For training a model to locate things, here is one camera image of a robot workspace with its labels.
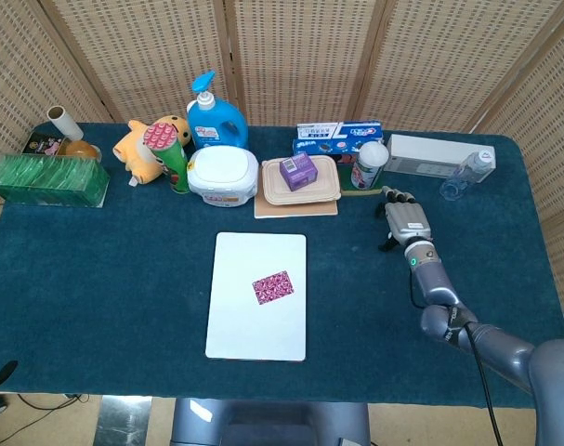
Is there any brown tape roll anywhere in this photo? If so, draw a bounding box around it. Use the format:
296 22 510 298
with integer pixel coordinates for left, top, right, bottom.
58 138 101 162

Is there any white wet wipes tub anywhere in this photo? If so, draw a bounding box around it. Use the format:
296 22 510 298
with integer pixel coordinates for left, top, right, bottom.
187 147 259 210

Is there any black printed box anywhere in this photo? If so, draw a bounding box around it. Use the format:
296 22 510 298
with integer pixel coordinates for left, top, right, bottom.
22 131 72 155

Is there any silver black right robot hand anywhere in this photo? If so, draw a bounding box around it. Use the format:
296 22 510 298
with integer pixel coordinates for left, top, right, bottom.
376 185 435 253

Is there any cardboard tube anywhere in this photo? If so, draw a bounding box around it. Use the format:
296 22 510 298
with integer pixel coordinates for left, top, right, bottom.
46 105 85 142

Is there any blue detergent pump bottle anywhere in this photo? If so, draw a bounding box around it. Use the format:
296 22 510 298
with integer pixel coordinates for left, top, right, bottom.
186 72 250 152

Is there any white power strip box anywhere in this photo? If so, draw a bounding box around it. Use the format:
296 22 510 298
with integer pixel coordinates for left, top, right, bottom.
384 134 496 179

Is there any black floor cable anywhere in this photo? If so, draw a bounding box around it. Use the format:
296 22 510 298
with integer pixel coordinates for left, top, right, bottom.
16 393 99 412

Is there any dark blue table cloth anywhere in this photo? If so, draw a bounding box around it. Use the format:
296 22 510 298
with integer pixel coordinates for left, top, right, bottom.
0 121 564 411

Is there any green chips can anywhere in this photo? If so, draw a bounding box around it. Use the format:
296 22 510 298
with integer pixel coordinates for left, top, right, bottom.
142 123 190 195

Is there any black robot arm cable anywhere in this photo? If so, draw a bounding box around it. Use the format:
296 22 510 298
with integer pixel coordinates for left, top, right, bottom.
409 267 504 446

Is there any green transparent box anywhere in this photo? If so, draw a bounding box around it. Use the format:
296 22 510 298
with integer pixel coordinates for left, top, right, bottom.
0 153 111 209

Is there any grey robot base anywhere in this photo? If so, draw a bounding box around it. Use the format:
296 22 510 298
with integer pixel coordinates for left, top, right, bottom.
169 397 372 446

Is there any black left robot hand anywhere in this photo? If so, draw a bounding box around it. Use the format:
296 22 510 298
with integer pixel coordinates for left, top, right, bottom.
0 360 19 392

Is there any blue white toothpaste box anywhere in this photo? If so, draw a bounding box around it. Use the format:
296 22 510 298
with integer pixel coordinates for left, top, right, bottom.
295 121 385 143

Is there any white lidded printed can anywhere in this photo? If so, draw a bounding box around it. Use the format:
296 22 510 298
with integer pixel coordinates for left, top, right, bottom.
350 140 388 190

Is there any yellow green sponge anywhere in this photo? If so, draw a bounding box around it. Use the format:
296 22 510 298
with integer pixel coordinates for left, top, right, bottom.
340 165 386 197

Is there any small purple carton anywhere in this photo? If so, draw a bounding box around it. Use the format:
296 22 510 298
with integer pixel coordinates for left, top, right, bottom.
279 153 320 191

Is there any clear plastic water bottle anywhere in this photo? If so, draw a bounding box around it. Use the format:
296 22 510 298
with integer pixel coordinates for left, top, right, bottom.
439 149 495 202

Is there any beige lidded food container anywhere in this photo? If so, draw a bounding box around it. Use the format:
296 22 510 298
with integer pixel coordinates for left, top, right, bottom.
261 155 343 206

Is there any white rectangular board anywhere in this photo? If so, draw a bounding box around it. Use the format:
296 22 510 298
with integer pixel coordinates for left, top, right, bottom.
204 231 308 362

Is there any brown flat board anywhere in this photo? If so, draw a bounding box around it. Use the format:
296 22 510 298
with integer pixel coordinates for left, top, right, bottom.
254 185 339 219

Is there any yellow plush toy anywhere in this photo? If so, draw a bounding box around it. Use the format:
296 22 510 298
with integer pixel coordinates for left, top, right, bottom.
112 114 191 186

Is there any bamboo folding screen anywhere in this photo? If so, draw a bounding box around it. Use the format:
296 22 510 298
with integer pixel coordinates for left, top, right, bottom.
0 0 564 373

